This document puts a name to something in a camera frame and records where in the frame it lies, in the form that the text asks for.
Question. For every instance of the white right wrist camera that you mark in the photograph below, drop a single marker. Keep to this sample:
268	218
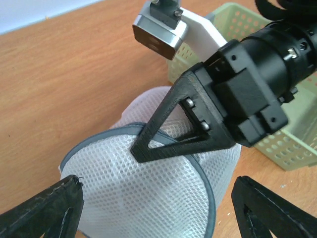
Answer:
163	26

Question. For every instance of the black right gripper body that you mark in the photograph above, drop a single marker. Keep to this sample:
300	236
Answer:
243	81

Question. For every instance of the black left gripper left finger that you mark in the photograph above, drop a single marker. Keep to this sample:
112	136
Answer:
53	213

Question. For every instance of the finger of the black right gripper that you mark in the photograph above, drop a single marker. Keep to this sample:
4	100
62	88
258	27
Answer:
188	121

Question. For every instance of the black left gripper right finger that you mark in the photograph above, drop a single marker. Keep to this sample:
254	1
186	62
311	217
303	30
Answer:
261	213

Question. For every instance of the white mesh laundry bag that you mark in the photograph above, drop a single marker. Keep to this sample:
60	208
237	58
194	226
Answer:
170	198

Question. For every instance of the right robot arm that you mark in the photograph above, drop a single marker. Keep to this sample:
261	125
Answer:
292	33

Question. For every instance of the green plastic basket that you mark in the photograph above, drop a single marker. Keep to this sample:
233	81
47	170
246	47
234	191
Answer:
295	145

